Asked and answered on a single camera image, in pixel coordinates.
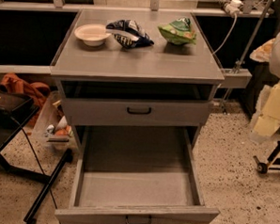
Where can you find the grey drawer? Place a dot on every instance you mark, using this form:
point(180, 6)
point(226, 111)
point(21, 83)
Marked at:
point(136, 175)
point(127, 112)

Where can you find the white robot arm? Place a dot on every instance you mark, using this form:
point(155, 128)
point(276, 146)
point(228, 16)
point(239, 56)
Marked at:
point(266, 121)

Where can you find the grey top drawer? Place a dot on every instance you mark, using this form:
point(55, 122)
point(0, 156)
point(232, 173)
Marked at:
point(127, 112)

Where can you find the grey drawer cabinet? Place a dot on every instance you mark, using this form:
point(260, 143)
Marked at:
point(159, 72)

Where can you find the blue chip bag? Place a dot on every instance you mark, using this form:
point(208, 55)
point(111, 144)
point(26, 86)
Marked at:
point(129, 34)

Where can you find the green chip bag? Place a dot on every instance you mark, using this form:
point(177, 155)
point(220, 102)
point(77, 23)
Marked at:
point(178, 32)

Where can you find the clear plastic bin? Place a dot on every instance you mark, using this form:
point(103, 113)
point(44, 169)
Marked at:
point(49, 121)

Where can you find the white paper bowl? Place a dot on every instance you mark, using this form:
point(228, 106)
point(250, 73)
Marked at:
point(92, 34)

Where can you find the orange jacket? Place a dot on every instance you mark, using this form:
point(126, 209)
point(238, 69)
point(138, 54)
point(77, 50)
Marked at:
point(38, 91)

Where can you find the metal pole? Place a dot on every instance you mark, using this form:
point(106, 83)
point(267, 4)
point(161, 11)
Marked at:
point(239, 62)

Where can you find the black stand with bag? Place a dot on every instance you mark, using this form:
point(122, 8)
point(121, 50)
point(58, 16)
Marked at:
point(16, 110)

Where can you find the black wheeled tripod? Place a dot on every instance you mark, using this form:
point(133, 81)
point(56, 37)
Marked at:
point(273, 162)

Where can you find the white power strip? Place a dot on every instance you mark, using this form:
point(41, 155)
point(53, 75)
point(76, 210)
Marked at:
point(231, 7)

